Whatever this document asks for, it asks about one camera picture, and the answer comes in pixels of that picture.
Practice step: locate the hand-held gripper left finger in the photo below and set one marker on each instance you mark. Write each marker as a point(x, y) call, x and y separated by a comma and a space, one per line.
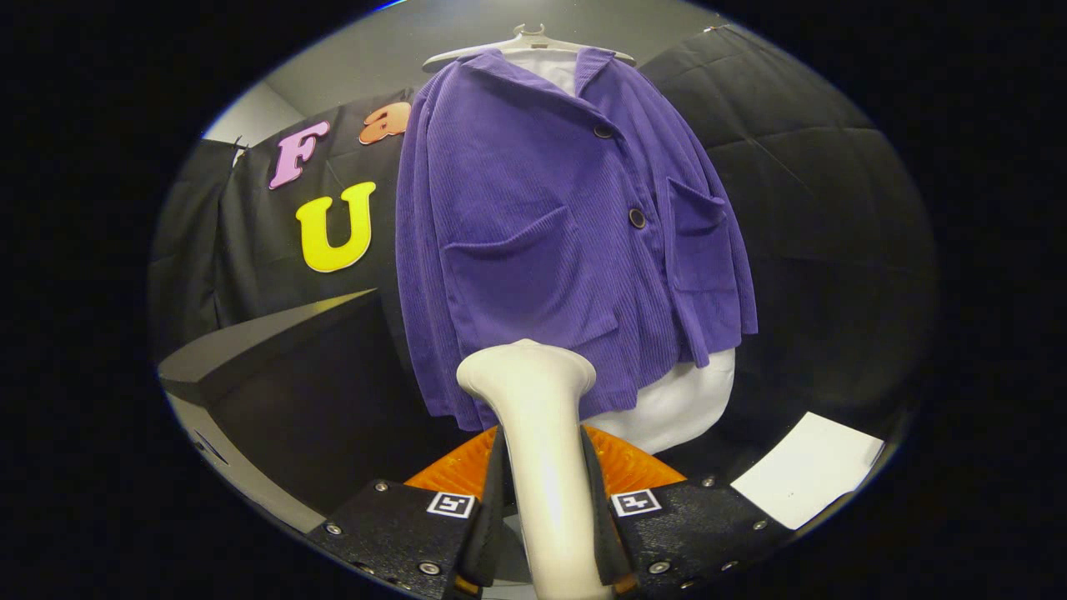
point(490, 525)

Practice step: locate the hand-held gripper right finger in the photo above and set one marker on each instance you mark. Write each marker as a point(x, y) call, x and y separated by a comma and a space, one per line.
point(604, 533)

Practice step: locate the white garment steamer head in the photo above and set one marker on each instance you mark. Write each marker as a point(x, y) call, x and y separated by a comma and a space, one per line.
point(538, 433)

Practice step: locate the white clothes hanger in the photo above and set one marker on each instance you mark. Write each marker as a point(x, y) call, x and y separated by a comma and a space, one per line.
point(525, 42)

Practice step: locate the white mannequin torso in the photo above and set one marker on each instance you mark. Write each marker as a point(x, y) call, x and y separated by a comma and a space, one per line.
point(675, 408)

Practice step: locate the white paper sheet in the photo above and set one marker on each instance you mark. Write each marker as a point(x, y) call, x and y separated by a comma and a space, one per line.
point(809, 471)

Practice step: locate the grey cabinet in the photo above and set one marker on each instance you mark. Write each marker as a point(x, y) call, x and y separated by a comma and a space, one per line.
point(317, 400)

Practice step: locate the black backdrop cloth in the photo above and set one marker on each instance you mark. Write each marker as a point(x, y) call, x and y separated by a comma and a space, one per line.
point(817, 250)

